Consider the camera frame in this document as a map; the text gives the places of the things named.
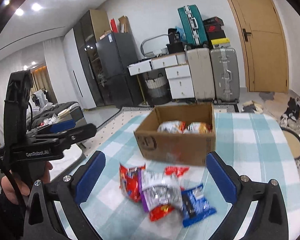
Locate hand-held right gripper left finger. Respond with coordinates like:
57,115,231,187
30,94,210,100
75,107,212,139
24,151,107,240

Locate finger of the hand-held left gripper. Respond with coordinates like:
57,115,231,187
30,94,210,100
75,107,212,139
26,123,97,149
26,119,77,135

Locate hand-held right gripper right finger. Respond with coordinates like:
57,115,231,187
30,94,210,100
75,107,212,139
206,151,289,240

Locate blue cookie packet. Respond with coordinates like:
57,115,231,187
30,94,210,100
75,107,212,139
181,184,217,227

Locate red cookie packet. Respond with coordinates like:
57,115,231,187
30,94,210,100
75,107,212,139
119,164,146,203

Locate red white clear packet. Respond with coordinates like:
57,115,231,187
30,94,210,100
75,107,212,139
164,166,190,178

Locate brown cardboard box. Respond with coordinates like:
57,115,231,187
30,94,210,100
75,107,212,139
134,102,217,167

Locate orange sticks snack packet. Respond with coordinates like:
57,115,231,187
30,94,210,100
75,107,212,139
184,122,212,134

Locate purple silver snack packet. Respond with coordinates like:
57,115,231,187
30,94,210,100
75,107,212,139
139,171,183,212

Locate red snack packet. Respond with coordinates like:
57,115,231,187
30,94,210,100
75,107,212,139
149,204,175,222

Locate silver orange chips packet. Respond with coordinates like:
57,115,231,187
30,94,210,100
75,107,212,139
157,121,186,134

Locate person's left hand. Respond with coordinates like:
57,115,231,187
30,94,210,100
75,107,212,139
1,162,53,205

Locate grey sofa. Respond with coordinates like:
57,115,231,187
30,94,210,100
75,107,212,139
27,101,87,135

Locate brown curtain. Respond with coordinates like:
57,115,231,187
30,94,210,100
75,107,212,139
31,66,57,104

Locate white wardrobe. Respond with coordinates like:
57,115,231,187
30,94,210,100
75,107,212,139
62,28,97,109

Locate dark glass cabinet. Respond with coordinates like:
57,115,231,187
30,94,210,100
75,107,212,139
72,9,112,108

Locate round beige stool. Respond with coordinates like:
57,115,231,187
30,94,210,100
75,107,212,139
281,127,300,159

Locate black refrigerator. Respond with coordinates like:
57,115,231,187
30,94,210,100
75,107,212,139
95,32,143,108

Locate beige slippers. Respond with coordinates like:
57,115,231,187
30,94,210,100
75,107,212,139
242,100,263,113

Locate woven laundry basket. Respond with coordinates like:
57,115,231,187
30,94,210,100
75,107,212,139
144,73,170,105

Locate pile of shoes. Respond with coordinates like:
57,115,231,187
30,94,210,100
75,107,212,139
280,96,300,160

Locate grey brown rug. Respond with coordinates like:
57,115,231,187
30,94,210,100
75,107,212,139
259,91,290,113

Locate silver suitcase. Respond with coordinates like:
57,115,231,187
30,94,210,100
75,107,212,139
210,47,240,104

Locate white drawer desk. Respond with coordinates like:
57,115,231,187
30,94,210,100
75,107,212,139
128,53,194,100

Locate beige suitcase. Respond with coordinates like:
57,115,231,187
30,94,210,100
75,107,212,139
186,47,215,103

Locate folded cardboard sheets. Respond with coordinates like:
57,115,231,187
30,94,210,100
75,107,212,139
118,16,129,33

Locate black storage box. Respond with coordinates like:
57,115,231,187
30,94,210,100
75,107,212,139
166,42,185,54

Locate wooden door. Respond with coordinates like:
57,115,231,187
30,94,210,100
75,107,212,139
219,0,289,93

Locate black bag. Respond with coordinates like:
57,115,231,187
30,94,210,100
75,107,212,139
168,28,183,44

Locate red logo shoe box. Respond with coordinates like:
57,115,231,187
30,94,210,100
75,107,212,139
205,25,225,33

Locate teal suitcase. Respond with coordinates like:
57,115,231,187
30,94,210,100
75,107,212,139
177,4,208,47

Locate black cable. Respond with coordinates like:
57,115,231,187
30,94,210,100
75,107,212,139
0,144,24,207

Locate grey arched metal frame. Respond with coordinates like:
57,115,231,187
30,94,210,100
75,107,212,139
141,34,169,58

